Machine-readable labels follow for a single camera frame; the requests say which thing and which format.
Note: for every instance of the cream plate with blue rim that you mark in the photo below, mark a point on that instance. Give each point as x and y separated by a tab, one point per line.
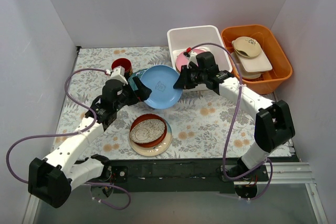
156	150

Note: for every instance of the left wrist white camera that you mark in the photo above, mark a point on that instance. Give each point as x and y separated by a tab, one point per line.
118	74

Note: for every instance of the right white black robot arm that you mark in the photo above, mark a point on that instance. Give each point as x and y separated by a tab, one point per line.
273	120

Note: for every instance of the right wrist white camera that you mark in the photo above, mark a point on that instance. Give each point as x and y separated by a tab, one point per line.
191	54

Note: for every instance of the wrist white camera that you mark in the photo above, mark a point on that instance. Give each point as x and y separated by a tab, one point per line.
118	74
191	54

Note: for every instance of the orange plastic bin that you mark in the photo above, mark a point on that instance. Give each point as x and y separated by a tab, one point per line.
281	67

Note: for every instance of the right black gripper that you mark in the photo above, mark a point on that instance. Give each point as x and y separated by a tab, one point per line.
189	76

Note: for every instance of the white plastic bin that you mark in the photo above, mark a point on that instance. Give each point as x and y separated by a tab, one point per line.
180	39

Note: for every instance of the aluminium rail frame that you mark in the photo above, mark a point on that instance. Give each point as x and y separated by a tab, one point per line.
292	197

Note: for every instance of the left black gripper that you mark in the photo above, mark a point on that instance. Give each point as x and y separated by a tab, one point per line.
134	91

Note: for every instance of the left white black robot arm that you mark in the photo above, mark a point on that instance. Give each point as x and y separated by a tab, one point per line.
52	178

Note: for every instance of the stack of plates under blue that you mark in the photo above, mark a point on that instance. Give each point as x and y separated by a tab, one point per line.
138	74

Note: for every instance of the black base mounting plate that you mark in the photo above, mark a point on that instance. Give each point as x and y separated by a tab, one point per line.
167	175

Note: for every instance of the red brown bowl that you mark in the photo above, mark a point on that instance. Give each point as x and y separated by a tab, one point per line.
146	117

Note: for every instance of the rectangular cream dish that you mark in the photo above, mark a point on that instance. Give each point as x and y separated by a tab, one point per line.
256	64

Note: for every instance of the pink plate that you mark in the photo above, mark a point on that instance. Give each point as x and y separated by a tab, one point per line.
182	60

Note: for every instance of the floral patterned mat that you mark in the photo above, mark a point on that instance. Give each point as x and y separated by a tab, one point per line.
204	125

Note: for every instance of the speckled white plate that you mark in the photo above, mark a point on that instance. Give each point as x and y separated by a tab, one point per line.
147	131

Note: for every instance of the red black lacquer cup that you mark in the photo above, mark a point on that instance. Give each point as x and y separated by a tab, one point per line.
126	64

